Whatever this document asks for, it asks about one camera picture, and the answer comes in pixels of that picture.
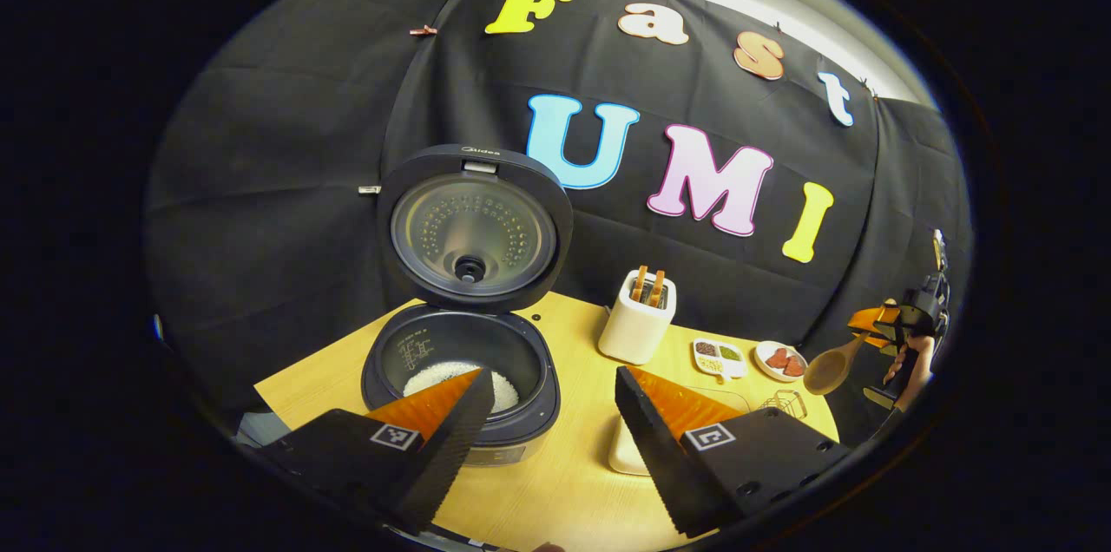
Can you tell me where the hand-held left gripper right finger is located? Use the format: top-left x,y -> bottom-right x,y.
613,365 -> 857,539

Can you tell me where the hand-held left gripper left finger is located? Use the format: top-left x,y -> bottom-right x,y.
259,367 -> 497,536

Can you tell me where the wooden spoon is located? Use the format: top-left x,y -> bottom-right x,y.
803,331 -> 873,397

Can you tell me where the small heap of white rice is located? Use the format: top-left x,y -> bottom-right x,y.
403,360 -> 521,414

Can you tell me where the metal wire chopstick holder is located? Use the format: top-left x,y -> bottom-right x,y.
759,389 -> 810,421

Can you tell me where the dark grey rice cooker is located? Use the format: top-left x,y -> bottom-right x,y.
360,143 -> 575,468

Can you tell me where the clear glass tray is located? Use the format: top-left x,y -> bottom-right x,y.
606,385 -> 754,477

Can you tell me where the white round plate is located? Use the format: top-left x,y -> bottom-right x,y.
753,339 -> 810,383

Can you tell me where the white divided dish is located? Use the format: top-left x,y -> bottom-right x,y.
691,337 -> 748,384

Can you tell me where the white toaster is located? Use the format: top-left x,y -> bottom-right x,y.
597,268 -> 678,365

